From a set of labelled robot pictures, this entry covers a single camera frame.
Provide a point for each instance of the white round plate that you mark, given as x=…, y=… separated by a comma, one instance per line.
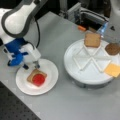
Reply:
x=26, y=87

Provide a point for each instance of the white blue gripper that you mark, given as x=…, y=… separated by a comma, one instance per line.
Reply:
x=21, y=51

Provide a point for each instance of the yellow cheese slice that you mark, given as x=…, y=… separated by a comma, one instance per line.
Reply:
x=112, y=70

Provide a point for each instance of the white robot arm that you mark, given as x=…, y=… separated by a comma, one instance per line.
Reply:
x=14, y=24

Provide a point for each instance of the brown meat patty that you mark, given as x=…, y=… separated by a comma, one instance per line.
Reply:
x=112, y=49

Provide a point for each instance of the red tomato slice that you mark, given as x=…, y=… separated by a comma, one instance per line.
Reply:
x=38, y=79

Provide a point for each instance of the white divided serving tray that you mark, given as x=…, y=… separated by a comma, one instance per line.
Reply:
x=87, y=64

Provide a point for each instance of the small orange block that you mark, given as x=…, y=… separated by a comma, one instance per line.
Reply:
x=81, y=28

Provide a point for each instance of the toasted bread slice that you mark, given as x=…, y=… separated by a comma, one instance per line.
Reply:
x=92, y=40
x=33, y=73

